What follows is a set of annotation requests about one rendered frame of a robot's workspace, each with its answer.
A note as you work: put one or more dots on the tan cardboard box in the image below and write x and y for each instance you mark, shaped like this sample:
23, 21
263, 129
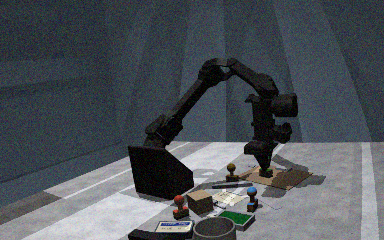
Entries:
200, 202

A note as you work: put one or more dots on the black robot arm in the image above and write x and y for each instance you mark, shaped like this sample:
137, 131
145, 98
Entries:
269, 102

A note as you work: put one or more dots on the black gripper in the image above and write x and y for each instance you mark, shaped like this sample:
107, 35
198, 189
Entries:
260, 147

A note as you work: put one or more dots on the dark grey flat bar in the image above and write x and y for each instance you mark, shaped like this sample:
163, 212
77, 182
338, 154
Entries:
230, 185

